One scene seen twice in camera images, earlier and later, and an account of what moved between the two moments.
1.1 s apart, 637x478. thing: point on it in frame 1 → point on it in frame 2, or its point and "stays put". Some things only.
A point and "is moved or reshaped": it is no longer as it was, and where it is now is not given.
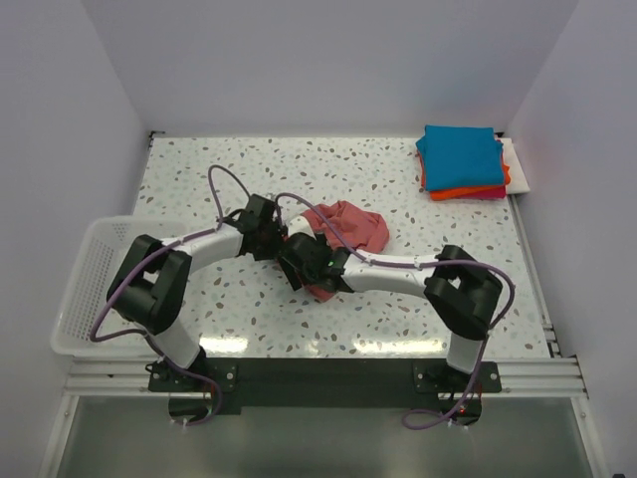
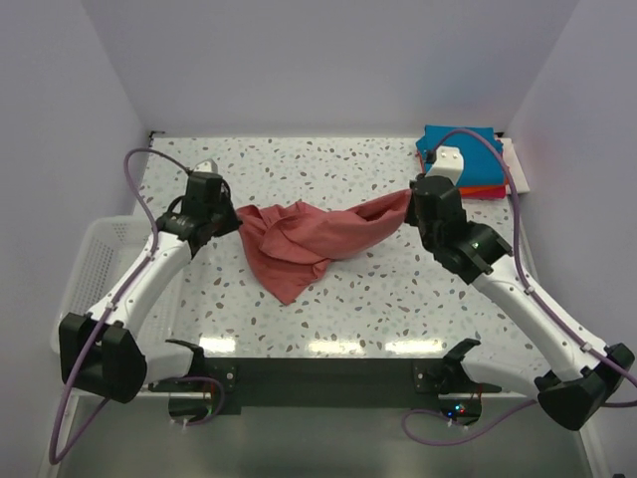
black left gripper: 270,253 → 233,222
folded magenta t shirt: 489,195 stays put
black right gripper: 293,276 → 410,217
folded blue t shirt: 461,156 stays put
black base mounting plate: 233,383 stays put
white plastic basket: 106,243 stays put
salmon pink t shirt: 366,231 is moved or reshaped
